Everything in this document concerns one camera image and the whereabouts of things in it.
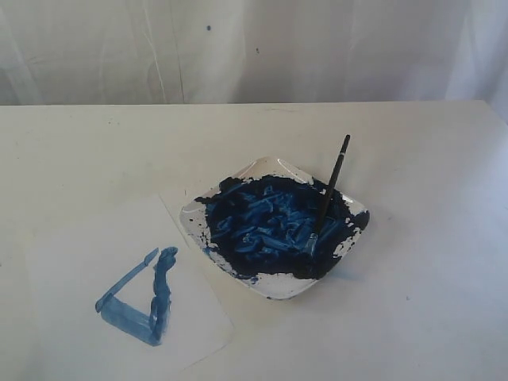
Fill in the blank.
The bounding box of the black paintbrush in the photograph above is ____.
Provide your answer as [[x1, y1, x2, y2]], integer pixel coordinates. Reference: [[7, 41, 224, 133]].
[[304, 134, 351, 260]]

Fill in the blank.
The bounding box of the white plate with blue paint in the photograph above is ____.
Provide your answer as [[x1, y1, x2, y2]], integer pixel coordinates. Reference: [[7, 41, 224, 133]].
[[179, 156, 370, 300]]

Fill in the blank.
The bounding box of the white paper sheet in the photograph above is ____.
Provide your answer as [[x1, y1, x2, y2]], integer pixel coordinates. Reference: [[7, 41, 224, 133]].
[[27, 196, 233, 380]]

